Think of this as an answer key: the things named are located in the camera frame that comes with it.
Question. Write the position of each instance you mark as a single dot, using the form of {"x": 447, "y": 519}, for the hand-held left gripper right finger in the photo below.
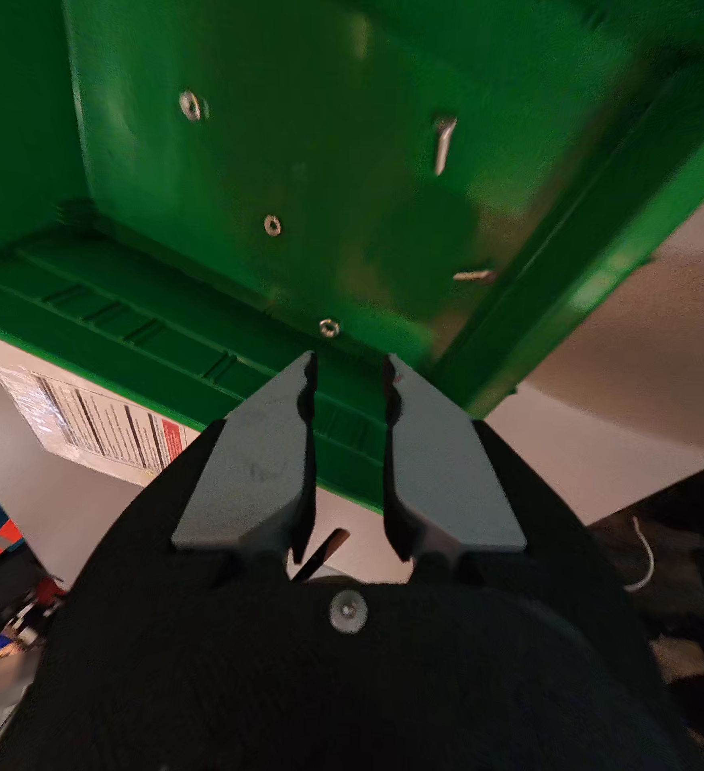
{"x": 454, "y": 476}

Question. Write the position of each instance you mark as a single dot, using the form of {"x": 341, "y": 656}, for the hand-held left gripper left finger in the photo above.
{"x": 243, "y": 476}

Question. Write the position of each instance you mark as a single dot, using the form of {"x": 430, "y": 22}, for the green plastic bin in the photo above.
{"x": 327, "y": 120}

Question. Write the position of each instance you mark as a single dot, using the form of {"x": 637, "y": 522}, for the small silver bolt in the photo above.
{"x": 472, "y": 276}
{"x": 444, "y": 147}

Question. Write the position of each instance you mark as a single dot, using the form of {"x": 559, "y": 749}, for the white labelled paper sheet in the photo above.
{"x": 99, "y": 421}

